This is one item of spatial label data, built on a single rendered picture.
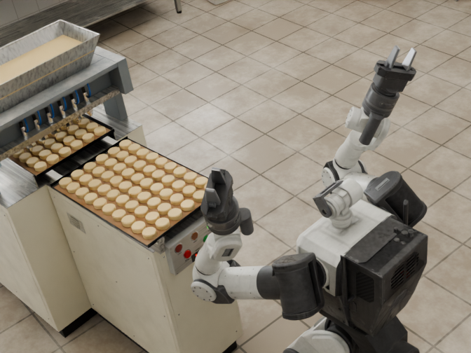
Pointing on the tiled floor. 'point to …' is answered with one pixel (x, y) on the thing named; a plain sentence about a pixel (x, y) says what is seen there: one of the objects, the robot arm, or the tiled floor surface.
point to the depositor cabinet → (47, 241)
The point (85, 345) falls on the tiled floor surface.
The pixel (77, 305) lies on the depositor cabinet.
